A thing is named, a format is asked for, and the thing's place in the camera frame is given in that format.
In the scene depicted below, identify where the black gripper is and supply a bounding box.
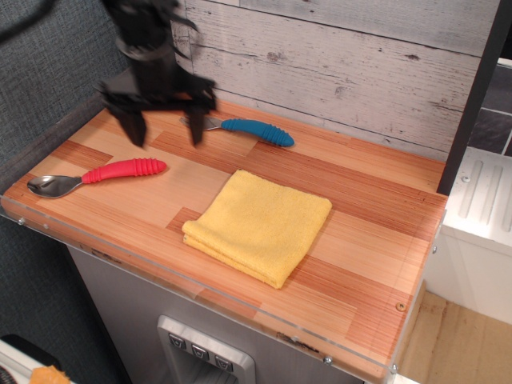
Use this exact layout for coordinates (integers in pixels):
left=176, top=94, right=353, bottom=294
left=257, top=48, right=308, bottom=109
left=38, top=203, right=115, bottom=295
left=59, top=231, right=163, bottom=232
left=99, top=43, right=216, bottom=147

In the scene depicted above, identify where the yellow cloth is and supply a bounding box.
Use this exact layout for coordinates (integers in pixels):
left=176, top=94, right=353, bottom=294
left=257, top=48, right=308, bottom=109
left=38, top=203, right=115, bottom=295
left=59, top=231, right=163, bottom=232
left=182, top=170, right=332, bottom=289

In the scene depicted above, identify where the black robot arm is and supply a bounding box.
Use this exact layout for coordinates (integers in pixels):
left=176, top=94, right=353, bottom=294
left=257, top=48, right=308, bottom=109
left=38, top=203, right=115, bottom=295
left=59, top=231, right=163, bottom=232
left=99, top=1, right=216, bottom=147

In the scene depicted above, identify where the grey cabinet front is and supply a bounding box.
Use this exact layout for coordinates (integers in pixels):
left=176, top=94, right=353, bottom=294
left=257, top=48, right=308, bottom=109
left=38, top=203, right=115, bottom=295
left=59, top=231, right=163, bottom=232
left=69, top=247, right=360, bottom=383

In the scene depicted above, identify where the silver dispenser panel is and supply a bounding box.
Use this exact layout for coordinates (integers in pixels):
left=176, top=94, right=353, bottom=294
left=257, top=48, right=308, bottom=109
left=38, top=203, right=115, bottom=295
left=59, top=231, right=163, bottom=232
left=157, top=315, right=256, bottom=383

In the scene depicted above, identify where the orange object at corner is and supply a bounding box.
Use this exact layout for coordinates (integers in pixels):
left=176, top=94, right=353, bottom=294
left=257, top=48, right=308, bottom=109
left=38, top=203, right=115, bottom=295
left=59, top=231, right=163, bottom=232
left=29, top=366, right=71, bottom=384

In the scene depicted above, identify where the clear acrylic edge guard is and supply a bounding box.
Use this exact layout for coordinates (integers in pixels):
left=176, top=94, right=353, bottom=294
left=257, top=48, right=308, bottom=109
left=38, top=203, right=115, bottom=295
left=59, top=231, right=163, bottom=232
left=2, top=191, right=446, bottom=383

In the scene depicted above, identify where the white drainer sink unit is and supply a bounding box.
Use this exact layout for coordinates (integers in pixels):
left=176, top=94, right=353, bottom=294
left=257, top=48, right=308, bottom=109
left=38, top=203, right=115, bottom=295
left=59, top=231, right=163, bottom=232
left=423, top=58, right=512, bottom=327

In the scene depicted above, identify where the blue handled fork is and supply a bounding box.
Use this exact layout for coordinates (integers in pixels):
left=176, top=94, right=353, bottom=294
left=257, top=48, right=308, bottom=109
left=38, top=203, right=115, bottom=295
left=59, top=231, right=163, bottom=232
left=203, top=117, right=295, bottom=147

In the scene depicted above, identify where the red handled spoon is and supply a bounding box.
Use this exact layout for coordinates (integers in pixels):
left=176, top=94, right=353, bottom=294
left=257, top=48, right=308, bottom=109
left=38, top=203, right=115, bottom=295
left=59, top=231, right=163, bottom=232
left=26, top=158, right=167, bottom=198

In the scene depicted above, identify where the dark right upright post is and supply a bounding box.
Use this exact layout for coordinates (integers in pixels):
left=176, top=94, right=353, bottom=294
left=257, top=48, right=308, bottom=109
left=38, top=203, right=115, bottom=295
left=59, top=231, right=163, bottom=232
left=437, top=0, right=511, bottom=196

